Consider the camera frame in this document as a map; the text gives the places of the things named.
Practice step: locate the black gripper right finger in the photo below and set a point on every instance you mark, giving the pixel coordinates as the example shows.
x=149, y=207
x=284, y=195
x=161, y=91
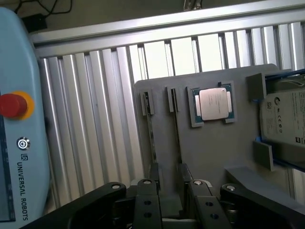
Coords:
x=205, y=205

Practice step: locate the light blue teach pendant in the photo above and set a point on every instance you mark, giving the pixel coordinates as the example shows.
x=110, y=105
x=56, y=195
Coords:
x=16, y=59

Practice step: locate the blue disk caddy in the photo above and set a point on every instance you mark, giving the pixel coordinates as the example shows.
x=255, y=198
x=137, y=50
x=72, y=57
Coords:
x=283, y=159

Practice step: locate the silver CPU on green board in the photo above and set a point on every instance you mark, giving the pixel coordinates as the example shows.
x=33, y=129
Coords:
x=213, y=103

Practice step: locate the grey parts rack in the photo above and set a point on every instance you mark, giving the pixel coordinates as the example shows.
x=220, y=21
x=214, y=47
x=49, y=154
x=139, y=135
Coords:
x=209, y=148

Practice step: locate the aluminium table frame rail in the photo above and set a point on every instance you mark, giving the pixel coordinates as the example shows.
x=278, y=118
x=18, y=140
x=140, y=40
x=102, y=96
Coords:
x=143, y=26

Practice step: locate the black RAM stick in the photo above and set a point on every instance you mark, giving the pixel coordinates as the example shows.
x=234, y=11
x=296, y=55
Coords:
x=150, y=124

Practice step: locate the red emergency stop button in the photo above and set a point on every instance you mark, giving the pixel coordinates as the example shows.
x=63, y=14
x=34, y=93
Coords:
x=12, y=105

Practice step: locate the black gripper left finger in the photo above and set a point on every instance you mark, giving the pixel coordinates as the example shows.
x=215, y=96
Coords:
x=145, y=205

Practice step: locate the black power adapter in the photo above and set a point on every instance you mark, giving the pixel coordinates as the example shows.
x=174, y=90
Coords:
x=35, y=21

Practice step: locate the silver hard disk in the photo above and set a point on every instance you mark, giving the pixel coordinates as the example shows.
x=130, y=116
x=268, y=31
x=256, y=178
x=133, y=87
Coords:
x=283, y=117

